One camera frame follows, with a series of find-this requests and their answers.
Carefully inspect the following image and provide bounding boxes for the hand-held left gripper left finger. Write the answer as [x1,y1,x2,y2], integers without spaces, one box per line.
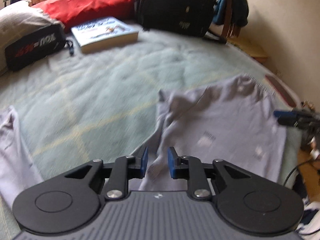
[64,146,149,200]

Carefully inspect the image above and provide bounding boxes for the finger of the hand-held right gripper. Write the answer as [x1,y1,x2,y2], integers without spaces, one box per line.
[278,118,304,128]
[274,110,310,118]

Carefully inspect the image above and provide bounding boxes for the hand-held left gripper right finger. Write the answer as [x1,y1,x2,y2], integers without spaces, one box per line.
[167,146,250,200]

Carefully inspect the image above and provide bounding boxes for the grey pants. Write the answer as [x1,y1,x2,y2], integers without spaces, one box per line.
[0,75,288,208]

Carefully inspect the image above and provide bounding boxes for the black white patterned clothing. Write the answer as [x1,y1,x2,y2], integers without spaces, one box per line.
[297,175,320,236]

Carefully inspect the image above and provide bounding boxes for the green plaid blanket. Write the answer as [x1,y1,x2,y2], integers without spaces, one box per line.
[0,21,304,230]

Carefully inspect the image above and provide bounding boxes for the wooden chair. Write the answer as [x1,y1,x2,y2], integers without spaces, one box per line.
[221,0,247,40]

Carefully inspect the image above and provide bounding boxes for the blue cloth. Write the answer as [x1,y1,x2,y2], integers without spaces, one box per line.
[212,0,250,28]

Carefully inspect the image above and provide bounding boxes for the thick paperback book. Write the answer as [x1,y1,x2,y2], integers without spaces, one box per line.
[71,17,139,54]

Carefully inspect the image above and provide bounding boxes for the black backpack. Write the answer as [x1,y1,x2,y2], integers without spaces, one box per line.
[134,0,227,44]

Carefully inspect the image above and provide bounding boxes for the black pouch with red print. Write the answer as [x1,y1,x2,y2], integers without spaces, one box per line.
[4,24,74,71]

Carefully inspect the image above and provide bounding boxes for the red quilt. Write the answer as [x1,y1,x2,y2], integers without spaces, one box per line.
[31,0,142,33]

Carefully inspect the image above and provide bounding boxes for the grey pillow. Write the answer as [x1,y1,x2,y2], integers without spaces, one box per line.
[0,0,63,77]

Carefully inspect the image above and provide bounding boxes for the black cable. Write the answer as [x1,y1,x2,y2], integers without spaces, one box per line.
[284,160,314,188]

